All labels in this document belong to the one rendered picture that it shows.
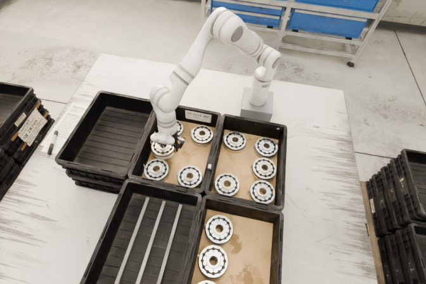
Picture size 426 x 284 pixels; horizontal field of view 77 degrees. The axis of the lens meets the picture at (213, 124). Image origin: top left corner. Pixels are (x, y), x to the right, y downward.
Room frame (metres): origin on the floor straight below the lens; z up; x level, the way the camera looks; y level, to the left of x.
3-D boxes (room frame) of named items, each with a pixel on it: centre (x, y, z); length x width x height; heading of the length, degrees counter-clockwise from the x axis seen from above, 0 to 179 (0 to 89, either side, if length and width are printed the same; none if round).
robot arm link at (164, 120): (0.61, 0.18, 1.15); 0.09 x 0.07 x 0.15; 45
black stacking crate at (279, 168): (0.57, -0.16, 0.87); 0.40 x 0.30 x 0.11; 172
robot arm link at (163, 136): (0.59, 0.18, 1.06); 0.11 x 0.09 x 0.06; 172
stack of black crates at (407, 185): (0.70, -1.25, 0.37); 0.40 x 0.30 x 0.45; 174
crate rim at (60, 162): (0.65, 0.43, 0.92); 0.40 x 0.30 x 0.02; 172
